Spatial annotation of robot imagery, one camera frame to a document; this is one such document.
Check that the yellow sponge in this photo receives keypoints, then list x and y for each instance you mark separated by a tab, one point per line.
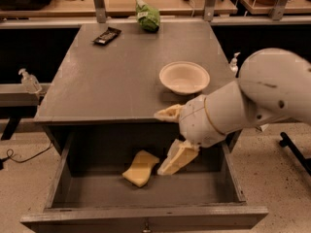
141	167

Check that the grey open top drawer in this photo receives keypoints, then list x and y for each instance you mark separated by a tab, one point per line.
90	195

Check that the grey cabinet counter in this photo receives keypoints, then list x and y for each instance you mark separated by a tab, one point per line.
119	83

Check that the green chip bag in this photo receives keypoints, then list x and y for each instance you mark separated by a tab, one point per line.
147	16

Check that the clear sanitizer pump bottle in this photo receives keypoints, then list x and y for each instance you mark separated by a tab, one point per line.
30	82

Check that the white rounded gripper body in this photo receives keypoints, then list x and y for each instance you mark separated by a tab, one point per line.
197	121

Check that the white pump bottle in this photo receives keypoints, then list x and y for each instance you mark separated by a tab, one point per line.
233	63

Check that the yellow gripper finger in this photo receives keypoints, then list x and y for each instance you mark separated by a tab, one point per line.
180	154
170	114

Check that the black stand leg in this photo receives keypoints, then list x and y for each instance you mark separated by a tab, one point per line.
287	142

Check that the black snack bar wrapper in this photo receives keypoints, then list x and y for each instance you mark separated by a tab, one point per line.
109	35

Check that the white paper bowl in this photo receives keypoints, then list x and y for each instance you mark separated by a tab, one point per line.
184	78

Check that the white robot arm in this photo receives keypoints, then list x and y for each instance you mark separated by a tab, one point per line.
272	84

